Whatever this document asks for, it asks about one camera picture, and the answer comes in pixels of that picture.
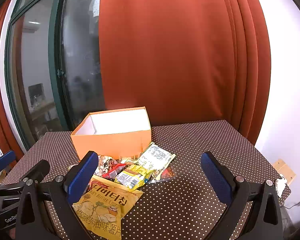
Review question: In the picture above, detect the green framed glass door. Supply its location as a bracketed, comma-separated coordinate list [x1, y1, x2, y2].
[5, 0, 105, 150]

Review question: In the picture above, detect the green noodle snack packet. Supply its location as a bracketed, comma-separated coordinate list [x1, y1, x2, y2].
[135, 142, 175, 180]

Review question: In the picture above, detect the yellow honey butter chips bag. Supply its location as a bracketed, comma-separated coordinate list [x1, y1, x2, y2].
[72, 176, 143, 239]

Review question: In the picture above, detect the red cartoon face snack bag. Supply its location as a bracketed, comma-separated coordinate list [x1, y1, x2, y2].
[94, 155, 126, 180]

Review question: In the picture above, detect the yellow cartoon noodle snack packet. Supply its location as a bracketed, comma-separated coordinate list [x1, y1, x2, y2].
[115, 164, 153, 192]

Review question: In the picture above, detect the brown polka dot tablecloth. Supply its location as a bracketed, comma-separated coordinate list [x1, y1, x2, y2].
[3, 120, 280, 239]

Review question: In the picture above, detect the orange cardboard box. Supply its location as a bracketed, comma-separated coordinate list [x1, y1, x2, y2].
[71, 107, 152, 159]

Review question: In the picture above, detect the orange curtain right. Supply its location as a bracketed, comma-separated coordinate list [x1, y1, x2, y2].
[99, 0, 271, 144]

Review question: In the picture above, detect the red spicy strips clear packet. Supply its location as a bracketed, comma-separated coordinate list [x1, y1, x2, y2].
[148, 161, 177, 183]

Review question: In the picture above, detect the wooden board on floor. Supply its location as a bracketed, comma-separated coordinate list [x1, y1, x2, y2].
[273, 159, 296, 186]

